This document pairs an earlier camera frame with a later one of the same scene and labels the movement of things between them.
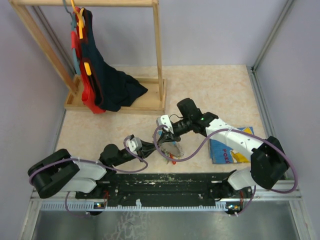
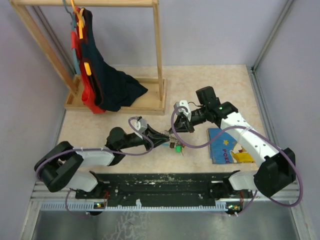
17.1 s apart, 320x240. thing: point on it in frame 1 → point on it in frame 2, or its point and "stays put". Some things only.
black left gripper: (147, 148) → (149, 137)
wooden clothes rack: (153, 102) stays put
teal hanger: (73, 28) stays put
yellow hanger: (86, 65) stays put
